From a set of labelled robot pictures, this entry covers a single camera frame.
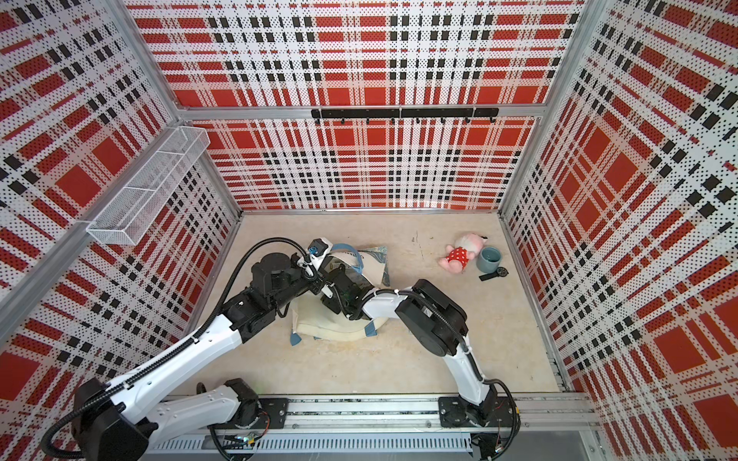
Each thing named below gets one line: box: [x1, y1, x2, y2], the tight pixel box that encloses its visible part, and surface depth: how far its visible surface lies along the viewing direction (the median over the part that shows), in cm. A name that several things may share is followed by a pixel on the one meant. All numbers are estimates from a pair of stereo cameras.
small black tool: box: [478, 266, 510, 282], surface depth 103 cm
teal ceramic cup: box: [475, 246, 503, 274], surface depth 101 cm
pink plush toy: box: [437, 233, 489, 274], surface depth 103 cm
